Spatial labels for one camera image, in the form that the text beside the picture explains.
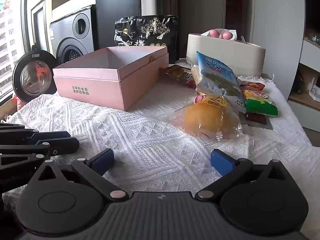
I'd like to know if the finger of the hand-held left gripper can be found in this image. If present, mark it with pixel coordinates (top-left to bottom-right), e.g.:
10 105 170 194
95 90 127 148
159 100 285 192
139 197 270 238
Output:
0 122 72 146
0 137 80 173

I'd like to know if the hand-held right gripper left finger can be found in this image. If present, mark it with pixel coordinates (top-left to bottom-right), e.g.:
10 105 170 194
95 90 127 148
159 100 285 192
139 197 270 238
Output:
32 148 129 202

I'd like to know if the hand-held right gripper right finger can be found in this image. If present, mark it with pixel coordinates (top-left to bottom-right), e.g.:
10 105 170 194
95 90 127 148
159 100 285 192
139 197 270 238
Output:
196 149 294 202

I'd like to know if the yellow bread packet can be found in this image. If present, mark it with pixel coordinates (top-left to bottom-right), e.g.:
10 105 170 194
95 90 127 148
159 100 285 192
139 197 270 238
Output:
172 94 243 140

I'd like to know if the pink cardboard box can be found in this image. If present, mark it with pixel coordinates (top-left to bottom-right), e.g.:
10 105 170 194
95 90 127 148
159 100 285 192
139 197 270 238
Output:
52 46 169 111

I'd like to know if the green and yellow snack packet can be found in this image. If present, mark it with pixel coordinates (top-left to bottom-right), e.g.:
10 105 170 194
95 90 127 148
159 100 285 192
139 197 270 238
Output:
242 90 279 117

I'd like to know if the orange red snack packet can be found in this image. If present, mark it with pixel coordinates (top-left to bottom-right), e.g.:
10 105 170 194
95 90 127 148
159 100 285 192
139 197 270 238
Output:
237 80 266 92

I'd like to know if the blue snack packet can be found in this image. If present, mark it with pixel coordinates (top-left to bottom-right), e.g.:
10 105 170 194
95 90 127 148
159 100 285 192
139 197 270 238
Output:
191 51 247 114

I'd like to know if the red and yellow snack packet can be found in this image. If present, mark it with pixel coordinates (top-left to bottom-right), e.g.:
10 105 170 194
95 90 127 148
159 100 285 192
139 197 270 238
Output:
164 64 197 88

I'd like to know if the dark red snack packet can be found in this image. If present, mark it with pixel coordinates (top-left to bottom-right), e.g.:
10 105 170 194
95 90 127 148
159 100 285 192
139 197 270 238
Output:
239 111 275 131

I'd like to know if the white knitted tablecloth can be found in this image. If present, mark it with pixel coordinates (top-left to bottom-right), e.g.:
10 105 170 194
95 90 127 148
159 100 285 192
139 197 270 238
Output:
0 72 320 240

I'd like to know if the round black mirror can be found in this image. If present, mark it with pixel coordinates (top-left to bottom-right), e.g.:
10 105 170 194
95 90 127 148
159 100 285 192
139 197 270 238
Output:
12 45 58 103

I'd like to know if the grey washing machine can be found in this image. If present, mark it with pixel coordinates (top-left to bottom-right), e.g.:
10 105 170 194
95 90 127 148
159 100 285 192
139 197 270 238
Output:
49 4 97 65

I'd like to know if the beige tissue box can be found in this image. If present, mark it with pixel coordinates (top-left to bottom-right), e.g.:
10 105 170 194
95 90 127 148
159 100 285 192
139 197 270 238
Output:
185 33 267 76

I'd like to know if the small white gadget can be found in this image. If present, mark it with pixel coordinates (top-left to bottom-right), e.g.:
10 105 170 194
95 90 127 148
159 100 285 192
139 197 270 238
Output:
308 81 320 103

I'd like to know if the pink ball ornament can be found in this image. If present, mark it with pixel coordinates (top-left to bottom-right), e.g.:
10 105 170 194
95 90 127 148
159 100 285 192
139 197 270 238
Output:
209 29 233 40

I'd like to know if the white tissue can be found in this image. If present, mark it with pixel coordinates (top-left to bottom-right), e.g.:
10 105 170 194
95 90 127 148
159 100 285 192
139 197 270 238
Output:
200 29 237 41

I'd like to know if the large black snack bag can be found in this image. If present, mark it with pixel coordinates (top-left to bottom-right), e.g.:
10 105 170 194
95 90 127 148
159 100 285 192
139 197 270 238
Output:
114 15 179 64

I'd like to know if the white shelf unit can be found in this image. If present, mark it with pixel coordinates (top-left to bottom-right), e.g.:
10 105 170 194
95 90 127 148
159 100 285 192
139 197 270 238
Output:
287 0 320 132

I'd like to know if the red window sticker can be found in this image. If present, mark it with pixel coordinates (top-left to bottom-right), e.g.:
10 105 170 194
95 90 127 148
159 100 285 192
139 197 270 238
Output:
0 0 13 12

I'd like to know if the dark tall cabinet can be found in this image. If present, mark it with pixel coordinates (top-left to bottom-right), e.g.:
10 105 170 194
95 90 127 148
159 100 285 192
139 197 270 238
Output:
95 0 141 48

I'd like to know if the grey curtain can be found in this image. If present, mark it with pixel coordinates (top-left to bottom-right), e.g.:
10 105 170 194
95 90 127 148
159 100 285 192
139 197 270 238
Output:
155 0 227 64

